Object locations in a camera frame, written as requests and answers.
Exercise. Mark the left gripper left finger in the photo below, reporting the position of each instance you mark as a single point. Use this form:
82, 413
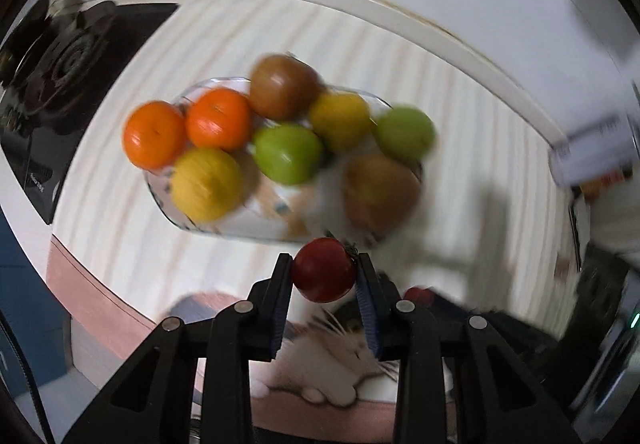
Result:
149, 399

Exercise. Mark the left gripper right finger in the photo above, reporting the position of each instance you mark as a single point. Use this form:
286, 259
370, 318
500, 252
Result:
497, 399

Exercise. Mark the red cherry tomato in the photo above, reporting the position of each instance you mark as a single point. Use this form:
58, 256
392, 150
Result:
417, 295
322, 270

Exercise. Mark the yellow orange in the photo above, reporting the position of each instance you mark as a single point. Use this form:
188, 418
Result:
207, 184
341, 119

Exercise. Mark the orange tangerine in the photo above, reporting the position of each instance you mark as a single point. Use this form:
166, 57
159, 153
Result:
154, 135
220, 118

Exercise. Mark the green apple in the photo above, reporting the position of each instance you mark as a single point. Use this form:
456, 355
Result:
405, 134
288, 154

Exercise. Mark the dark red apple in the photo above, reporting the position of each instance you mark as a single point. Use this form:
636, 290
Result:
282, 88

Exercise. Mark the blue kitchen cabinet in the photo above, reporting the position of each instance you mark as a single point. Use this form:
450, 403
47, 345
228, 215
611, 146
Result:
36, 318

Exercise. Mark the striped table cloth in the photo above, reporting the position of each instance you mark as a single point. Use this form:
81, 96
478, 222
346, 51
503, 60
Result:
492, 232

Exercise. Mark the cat shaped coaster mat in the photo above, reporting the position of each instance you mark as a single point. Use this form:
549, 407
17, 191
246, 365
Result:
326, 360

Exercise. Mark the floral oval ceramic plate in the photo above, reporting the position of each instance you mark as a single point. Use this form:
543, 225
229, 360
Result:
277, 213

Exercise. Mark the black gas stove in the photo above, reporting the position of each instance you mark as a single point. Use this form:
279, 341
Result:
59, 85

